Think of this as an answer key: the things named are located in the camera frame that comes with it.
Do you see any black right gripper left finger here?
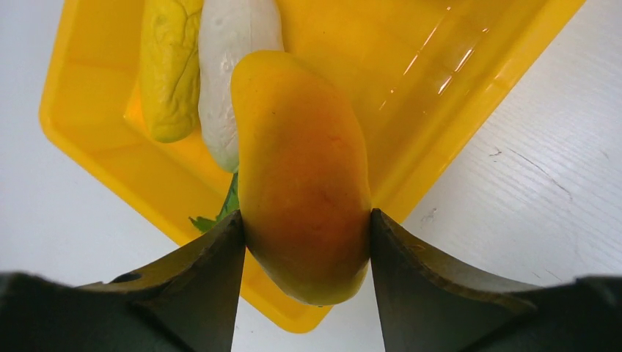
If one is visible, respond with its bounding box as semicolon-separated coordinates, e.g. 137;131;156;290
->
1;211;246;351

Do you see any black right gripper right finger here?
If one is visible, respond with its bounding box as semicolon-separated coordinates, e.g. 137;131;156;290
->
370;209;621;351

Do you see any orange fake food ball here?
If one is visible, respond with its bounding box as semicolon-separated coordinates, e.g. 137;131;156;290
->
230;51;372;306

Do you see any yellow fake corn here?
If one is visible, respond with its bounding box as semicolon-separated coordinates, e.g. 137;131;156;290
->
139;0;204;143

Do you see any white fake radish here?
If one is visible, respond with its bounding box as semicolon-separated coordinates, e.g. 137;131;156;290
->
198;1;283;174

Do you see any yellow plastic tray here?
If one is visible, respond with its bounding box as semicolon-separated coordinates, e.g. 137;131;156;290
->
40;1;581;333

